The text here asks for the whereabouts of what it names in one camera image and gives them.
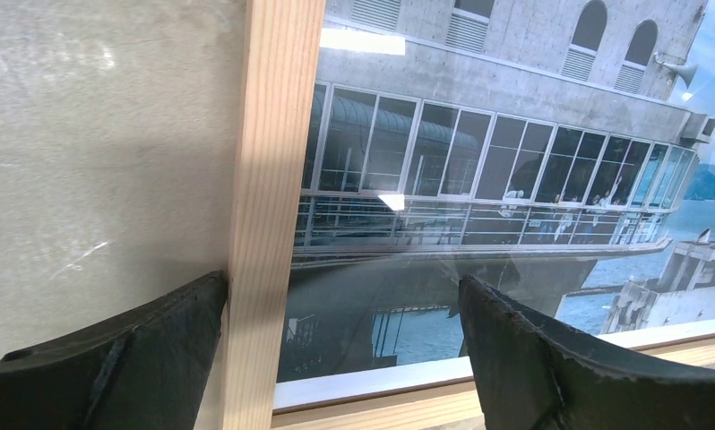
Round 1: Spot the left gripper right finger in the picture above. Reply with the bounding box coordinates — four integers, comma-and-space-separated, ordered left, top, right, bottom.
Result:
458, 276, 715, 429

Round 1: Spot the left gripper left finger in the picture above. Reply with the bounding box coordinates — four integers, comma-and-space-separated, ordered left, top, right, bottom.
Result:
0, 271, 228, 429

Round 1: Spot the building photo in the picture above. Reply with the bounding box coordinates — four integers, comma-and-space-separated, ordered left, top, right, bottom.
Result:
272, 0, 715, 412

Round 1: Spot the clear acrylic glass sheet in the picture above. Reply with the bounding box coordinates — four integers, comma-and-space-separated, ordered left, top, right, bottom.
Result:
277, 0, 715, 410

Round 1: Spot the light wooden picture frame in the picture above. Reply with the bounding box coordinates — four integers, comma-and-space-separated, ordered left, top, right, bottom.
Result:
218, 1, 715, 429

